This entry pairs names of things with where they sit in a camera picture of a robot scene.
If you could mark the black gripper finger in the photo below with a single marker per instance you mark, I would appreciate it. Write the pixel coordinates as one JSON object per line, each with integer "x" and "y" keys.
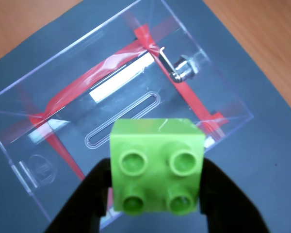
{"x": 228, "y": 208}
{"x": 80, "y": 206}

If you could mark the green lego block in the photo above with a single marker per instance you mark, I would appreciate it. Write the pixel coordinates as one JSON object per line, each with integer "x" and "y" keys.
{"x": 155, "y": 145}

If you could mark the transparent acrylic box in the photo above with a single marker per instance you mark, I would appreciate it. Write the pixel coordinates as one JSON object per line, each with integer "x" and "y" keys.
{"x": 63, "y": 72}

